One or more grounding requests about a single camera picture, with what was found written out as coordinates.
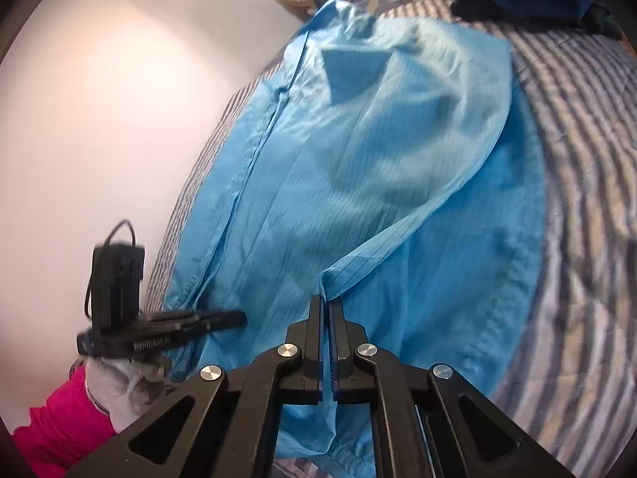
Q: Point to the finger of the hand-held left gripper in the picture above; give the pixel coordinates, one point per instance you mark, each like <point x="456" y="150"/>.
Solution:
<point x="219" y="319"/>

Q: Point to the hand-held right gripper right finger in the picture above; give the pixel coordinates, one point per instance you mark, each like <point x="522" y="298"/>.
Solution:
<point x="341" y="343"/>

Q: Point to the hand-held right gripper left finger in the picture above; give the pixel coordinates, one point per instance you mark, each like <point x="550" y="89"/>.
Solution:
<point x="314" y="338"/>

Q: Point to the light blue jacket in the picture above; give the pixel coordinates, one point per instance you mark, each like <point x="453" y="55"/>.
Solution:
<point x="373" y="159"/>

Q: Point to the person's left forearm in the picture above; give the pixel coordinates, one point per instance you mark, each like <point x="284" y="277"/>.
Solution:
<point x="59" y="428"/>

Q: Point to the person's left hand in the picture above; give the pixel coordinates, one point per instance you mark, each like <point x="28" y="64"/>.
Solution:
<point x="119" y="388"/>

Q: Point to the striped bed sheet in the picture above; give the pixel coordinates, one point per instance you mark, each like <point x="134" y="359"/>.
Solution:
<point x="587" y="159"/>

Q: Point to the dark folded garment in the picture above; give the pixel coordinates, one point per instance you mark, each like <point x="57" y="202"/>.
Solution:
<point x="522" y="22"/>

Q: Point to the blue folded garment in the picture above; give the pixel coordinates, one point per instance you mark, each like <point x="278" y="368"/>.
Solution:
<point x="542" y="0"/>

